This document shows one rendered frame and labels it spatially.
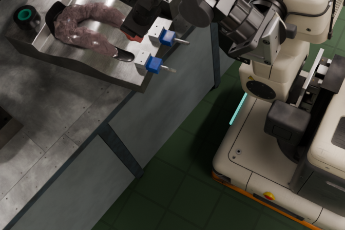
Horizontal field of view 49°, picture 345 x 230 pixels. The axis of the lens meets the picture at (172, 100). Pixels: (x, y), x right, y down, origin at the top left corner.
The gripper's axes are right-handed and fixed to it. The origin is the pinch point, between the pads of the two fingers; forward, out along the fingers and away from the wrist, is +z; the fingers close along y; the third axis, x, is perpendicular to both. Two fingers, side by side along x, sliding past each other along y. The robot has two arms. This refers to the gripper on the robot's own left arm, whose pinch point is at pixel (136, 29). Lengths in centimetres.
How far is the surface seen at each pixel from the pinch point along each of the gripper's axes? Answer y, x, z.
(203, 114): -21, 48, 87
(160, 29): -9.6, 5.7, 9.9
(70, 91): 19.7, -8.5, 26.2
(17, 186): 53, -5, 25
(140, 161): 19, 31, 79
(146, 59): 2.3, 7.0, 9.2
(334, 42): -91, 90, 66
